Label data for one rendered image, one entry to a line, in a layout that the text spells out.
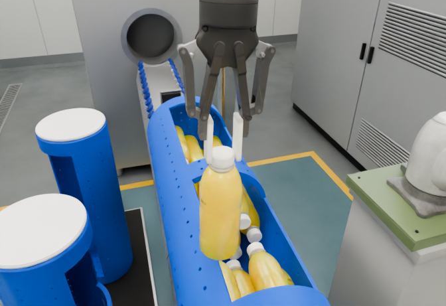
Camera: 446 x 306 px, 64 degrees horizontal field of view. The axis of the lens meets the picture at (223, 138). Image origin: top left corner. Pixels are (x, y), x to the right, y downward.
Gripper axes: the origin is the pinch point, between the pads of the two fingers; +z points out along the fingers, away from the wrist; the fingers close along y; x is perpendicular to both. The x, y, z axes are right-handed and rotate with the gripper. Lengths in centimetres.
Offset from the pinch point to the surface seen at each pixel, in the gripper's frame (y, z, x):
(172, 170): 4.9, 25.9, -34.9
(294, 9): -237, 35, -521
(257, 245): -12.0, 33.8, -11.9
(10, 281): 47, 50, -28
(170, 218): 6.9, 31.1, -21.5
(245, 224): -11.9, 35.3, -21.1
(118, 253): 29, 109, -96
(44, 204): 42, 43, -49
